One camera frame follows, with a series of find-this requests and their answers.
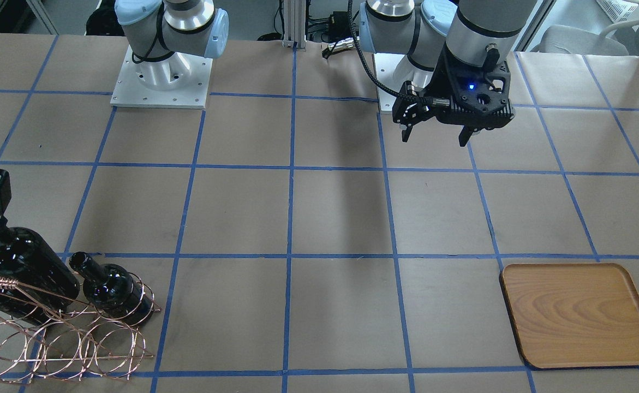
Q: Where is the wooden tray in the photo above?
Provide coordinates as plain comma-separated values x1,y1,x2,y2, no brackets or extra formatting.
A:
500,262,639,369

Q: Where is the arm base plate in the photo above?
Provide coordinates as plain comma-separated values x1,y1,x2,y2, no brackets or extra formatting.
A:
110,47,213,110
373,52,445,114

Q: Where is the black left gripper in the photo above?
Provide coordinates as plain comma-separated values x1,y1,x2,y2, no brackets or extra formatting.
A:
392,43,516,147

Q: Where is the aluminium frame post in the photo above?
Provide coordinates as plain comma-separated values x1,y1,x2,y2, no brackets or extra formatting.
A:
281,0,308,51

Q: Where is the copper wire bottle basket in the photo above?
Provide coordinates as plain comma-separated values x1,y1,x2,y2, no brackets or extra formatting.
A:
0,277,154,385

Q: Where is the dark wine bottle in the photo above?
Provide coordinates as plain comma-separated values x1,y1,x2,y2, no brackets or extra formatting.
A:
0,288,51,326
68,252,153,326
0,227,80,311

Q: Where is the black braided cable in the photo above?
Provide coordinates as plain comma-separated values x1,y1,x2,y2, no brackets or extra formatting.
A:
347,0,451,107

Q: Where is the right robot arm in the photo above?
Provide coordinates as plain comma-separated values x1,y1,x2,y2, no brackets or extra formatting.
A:
111,1,229,109

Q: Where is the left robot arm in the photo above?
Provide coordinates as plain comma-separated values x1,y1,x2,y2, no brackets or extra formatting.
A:
354,1,536,147

